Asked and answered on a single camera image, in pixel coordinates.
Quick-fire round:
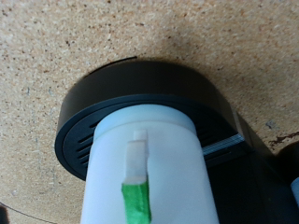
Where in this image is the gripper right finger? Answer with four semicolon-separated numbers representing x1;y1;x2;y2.
290;176;299;209

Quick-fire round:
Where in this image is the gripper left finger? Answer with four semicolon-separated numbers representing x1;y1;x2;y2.
0;204;10;224

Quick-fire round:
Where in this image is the white mug green taped handle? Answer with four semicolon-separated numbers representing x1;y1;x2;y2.
79;104;221;224

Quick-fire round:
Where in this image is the black Keurig coffee machine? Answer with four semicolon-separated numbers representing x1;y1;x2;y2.
54;59;299;224

